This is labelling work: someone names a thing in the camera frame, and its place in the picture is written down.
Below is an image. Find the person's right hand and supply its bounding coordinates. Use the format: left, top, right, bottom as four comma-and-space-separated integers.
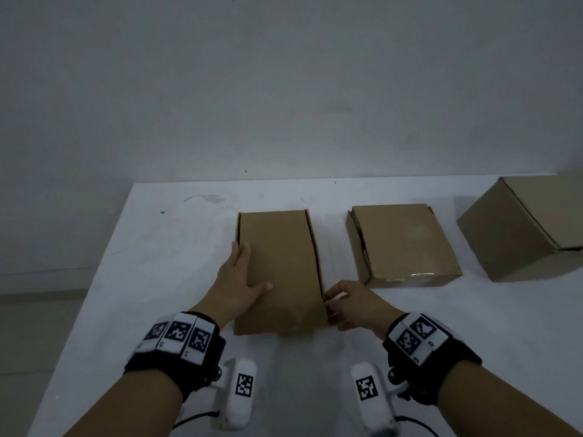
325, 280, 407, 343

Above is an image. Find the person's left hand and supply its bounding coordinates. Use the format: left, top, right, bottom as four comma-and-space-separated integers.
190, 241, 274, 329

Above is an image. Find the tall narrow cardboard box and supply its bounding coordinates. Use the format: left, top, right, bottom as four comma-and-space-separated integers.
233, 208, 330, 336

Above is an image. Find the person's left forearm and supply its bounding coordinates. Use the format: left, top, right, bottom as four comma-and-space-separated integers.
54, 370, 184, 437

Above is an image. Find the person's right forearm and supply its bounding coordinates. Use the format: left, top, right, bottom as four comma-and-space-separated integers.
436, 358, 580, 437

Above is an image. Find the flat taped cardboard box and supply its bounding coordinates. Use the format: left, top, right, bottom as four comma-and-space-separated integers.
345, 204, 464, 288

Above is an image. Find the large cardboard box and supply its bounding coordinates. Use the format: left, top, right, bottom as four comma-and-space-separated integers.
456, 174, 583, 283

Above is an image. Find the white wrist camera with marker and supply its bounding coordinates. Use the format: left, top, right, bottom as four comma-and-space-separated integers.
211, 357, 257, 431
349, 362, 402, 437

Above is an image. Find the black wrist strap with markers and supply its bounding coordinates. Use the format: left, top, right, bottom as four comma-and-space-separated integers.
382, 312, 483, 406
123, 311, 227, 404

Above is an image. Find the black camera cable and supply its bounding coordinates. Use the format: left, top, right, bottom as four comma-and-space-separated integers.
172, 406, 223, 429
395, 416, 441, 437

